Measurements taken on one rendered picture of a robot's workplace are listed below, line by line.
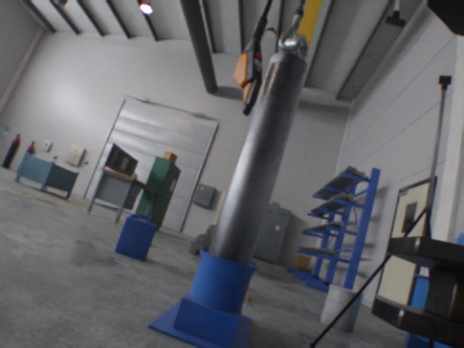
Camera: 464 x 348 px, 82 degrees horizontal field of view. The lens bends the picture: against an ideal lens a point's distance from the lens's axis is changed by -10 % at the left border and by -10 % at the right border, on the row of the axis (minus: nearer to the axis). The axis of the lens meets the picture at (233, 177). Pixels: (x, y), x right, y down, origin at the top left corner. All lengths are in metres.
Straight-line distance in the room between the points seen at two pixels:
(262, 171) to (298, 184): 9.70
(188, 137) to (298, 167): 4.37
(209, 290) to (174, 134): 10.68
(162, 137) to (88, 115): 3.55
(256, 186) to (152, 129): 10.91
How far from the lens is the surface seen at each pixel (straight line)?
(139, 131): 12.34
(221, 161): 11.21
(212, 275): 1.35
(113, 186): 6.01
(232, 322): 1.37
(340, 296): 2.67
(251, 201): 1.37
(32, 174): 7.95
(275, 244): 10.24
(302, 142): 11.54
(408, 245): 0.35
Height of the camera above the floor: 0.47
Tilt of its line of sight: 11 degrees up
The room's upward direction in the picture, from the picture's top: 18 degrees clockwise
